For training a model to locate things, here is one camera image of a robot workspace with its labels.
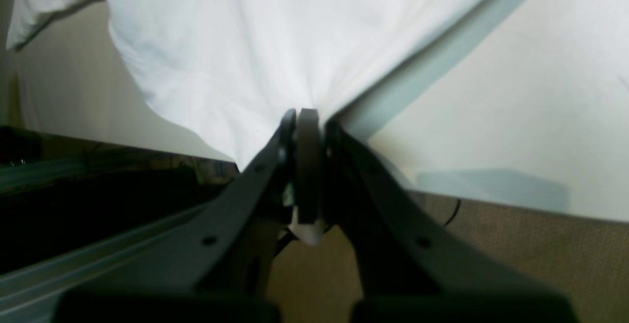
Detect aluminium table frame rail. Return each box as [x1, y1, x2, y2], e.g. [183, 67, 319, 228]
[0, 152, 238, 323]

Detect white T-shirt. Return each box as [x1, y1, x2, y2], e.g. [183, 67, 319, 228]
[6, 0, 482, 168]

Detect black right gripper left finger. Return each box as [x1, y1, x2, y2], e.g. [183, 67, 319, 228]
[54, 109, 323, 323]

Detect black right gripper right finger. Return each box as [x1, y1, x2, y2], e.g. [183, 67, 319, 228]
[324, 122, 577, 323]

